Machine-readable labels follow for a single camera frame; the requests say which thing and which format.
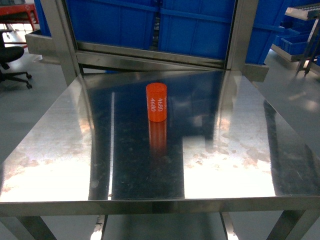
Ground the orange cylindrical capacitor 4680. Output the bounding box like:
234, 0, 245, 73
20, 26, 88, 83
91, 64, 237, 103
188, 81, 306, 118
145, 82, 167, 123

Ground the stainless steel table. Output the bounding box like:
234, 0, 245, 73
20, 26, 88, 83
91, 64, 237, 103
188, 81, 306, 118
0, 0, 320, 240

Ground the blue plastic crate right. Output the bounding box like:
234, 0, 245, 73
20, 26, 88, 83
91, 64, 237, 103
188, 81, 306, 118
158, 0, 290, 65

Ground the blue plastic crate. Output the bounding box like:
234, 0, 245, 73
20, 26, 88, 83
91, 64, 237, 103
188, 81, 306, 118
158, 0, 290, 65
34, 0, 159, 50

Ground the blue plastic crate left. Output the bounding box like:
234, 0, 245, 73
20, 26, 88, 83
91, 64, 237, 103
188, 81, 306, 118
34, 0, 159, 50

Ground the blue storage bin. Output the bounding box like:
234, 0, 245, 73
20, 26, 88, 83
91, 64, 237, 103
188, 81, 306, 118
273, 34, 309, 55

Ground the black office chair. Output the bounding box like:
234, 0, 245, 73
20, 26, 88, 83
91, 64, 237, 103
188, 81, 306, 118
0, 29, 33, 90

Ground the steel shelf rack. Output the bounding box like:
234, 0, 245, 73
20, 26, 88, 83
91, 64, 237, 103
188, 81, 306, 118
271, 3, 320, 74

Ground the red conveyor frame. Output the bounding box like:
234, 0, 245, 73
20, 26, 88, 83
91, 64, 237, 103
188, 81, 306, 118
0, 0, 39, 24

